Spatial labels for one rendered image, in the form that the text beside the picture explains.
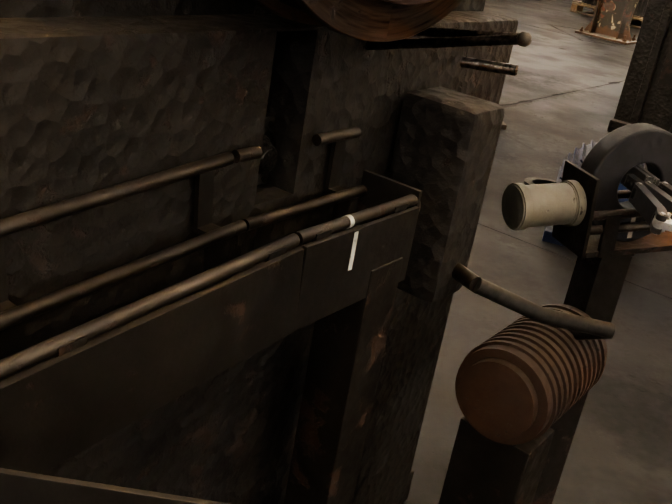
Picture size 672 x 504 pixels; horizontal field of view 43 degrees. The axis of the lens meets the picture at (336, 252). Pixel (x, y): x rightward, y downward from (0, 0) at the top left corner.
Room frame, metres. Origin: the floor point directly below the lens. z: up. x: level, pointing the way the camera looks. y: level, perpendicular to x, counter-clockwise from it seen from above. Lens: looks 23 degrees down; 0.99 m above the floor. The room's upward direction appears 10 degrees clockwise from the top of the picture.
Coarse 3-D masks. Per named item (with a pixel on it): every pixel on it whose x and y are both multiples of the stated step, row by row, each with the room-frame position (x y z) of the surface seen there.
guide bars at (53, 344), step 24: (360, 216) 0.76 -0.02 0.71; (288, 240) 0.67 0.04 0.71; (312, 240) 0.70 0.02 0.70; (240, 264) 0.62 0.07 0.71; (168, 288) 0.57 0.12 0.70; (192, 288) 0.58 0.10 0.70; (120, 312) 0.52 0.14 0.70; (144, 312) 0.54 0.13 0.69; (72, 336) 0.49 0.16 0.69; (96, 336) 0.50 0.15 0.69; (0, 360) 0.45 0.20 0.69; (24, 360) 0.46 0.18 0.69
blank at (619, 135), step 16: (624, 128) 1.08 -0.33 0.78; (640, 128) 1.07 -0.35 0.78; (656, 128) 1.08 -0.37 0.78; (608, 144) 1.06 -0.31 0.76; (624, 144) 1.05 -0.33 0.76; (640, 144) 1.06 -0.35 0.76; (656, 144) 1.07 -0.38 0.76; (592, 160) 1.06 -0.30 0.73; (608, 160) 1.05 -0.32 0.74; (624, 160) 1.06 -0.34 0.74; (640, 160) 1.07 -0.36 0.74; (656, 160) 1.07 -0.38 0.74; (608, 176) 1.05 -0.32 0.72; (656, 176) 1.09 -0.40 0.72; (608, 192) 1.05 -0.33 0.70; (608, 208) 1.06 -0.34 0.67; (624, 208) 1.07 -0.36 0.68; (592, 224) 1.05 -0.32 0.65; (624, 240) 1.07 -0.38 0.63
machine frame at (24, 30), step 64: (0, 0) 0.61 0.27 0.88; (64, 0) 0.65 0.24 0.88; (128, 0) 0.70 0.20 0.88; (192, 0) 0.76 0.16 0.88; (0, 64) 0.55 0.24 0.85; (64, 64) 0.59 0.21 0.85; (128, 64) 0.64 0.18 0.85; (192, 64) 0.69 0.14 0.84; (256, 64) 0.76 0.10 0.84; (320, 64) 0.84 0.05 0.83; (384, 64) 0.94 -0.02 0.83; (448, 64) 1.06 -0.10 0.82; (0, 128) 0.55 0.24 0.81; (64, 128) 0.59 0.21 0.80; (128, 128) 0.64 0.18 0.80; (192, 128) 0.70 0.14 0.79; (256, 128) 0.77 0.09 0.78; (320, 128) 0.85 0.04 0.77; (384, 128) 0.96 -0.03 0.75; (0, 192) 0.55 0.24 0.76; (64, 192) 0.59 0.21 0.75; (192, 192) 0.71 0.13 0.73; (256, 192) 0.82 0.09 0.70; (320, 192) 0.87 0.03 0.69; (64, 256) 0.59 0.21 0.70; (128, 256) 0.65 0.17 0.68; (192, 256) 0.71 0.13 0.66; (64, 320) 0.60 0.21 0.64; (256, 384) 0.82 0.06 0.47; (384, 384) 1.07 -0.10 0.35; (128, 448) 0.66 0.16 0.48; (192, 448) 0.74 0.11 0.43; (256, 448) 0.83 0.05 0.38; (384, 448) 1.10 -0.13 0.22
